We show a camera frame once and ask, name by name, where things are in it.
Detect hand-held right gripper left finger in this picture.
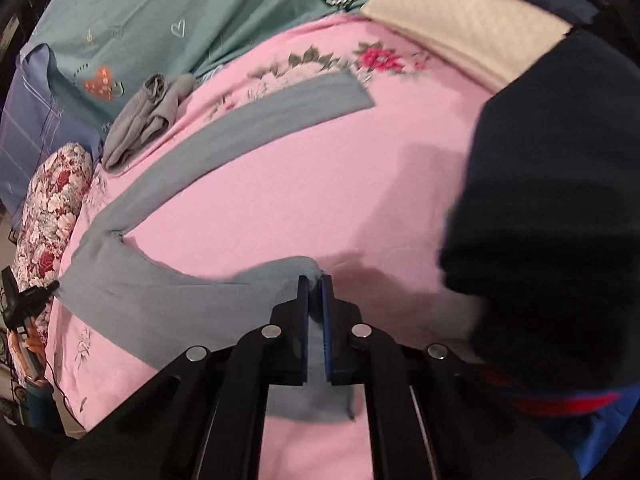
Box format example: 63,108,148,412
90,275,309,480

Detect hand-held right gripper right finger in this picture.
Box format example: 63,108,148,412
322,275,531,480

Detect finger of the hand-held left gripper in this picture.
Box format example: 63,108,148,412
22,280,60,313

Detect grey-blue pants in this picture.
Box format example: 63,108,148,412
52,69,376,422

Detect folded grey pants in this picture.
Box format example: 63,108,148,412
101,72,197,171

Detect red floral pillow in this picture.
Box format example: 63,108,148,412
10,142,96,291

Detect pink floral bed sheet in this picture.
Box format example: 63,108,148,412
47,12,501,480

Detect blue checked pillow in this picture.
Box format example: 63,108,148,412
0,45,103,206

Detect black cloth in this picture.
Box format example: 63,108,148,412
439,30,640,396

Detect red and blue cloth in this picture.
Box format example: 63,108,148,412
480,360,636,466

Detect teal heart-print bed sheet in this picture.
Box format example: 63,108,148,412
20,0,451,136

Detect cream quilted pillow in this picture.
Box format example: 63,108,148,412
360,0,576,93

